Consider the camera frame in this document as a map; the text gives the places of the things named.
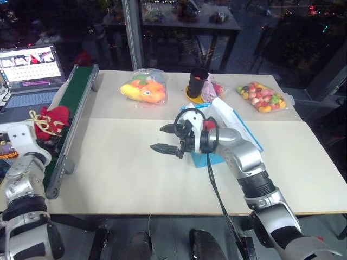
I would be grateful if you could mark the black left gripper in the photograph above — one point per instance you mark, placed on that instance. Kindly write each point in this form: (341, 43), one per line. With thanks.
(50, 145)

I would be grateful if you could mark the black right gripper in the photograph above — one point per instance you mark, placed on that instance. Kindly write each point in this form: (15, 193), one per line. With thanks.
(188, 143)

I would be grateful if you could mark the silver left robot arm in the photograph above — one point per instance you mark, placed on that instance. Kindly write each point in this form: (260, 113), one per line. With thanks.
(25, 184)

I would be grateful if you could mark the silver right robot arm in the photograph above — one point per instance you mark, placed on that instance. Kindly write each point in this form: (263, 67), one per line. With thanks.
(245, 155)

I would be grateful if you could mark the white and blue shoebox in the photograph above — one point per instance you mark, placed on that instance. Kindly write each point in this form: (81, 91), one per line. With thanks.
(230, 114)

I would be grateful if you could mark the orange rimmed basket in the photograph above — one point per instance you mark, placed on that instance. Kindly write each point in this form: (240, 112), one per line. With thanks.
(8, 155)

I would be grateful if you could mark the yellow round plate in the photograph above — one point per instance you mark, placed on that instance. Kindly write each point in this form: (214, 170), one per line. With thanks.
(189, 96)

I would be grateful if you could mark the bagged orange yellow plush fish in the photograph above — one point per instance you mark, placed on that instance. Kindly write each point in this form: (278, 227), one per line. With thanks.
(147, 89)

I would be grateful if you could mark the bagged pink purple toy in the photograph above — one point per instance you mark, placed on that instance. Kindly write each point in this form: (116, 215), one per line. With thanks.
(208, 92)

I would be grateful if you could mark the black plastic cup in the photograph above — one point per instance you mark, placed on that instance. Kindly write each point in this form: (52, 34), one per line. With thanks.
(197, 82)

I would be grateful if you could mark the bagged red toy items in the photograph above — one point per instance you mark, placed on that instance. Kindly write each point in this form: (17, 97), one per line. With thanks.
(220, 88)

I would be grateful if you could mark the open grey laptop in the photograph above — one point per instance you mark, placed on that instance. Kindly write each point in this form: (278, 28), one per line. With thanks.
(29, 69)

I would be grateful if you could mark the bag of colourful toy fruits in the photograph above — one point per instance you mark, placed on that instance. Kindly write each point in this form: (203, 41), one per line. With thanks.
(261, 97)

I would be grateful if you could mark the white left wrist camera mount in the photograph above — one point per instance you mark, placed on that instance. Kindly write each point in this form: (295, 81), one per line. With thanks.
(19, 138)

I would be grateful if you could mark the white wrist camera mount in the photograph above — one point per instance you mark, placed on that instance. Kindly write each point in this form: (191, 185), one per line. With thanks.
(194, 118)
(19, 138)

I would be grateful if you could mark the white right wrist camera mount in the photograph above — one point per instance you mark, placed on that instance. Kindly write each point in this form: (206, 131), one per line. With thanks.
(194, 118)

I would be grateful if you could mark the green conveyor belt grey frame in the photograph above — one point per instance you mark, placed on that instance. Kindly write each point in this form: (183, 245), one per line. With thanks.
(78, 94)

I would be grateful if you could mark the grey window frame post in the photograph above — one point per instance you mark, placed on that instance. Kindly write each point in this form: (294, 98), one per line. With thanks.
(133, 32)

